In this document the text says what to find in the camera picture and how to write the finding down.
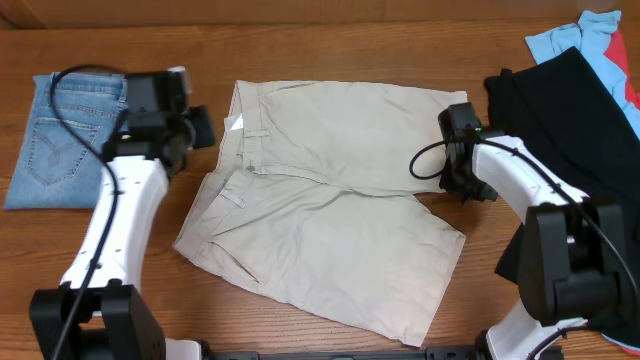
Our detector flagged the beige khaki shorts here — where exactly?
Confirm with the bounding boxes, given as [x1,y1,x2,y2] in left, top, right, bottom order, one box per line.
[174,81,467,346]

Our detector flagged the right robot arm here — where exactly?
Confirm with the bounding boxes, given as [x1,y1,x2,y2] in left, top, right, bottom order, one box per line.
[438,103,639,359]

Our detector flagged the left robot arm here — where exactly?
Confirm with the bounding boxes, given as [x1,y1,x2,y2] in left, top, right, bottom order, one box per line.
[29,66,215,360]

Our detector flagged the black garment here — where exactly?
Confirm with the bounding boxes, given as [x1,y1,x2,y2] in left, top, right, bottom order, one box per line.
[483,47,640,349]

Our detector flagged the folded blue denim jeans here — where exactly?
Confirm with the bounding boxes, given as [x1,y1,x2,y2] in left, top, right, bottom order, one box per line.
[4,73,127,210]

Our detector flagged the light blue garment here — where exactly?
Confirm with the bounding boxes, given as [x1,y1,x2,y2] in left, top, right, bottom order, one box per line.
[525,10,639,136]

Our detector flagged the red garment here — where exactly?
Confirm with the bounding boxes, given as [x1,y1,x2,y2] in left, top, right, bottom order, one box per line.
[604,30,639,108]

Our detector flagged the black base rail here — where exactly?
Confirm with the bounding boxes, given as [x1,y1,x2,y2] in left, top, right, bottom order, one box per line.
[199,344,565,360]

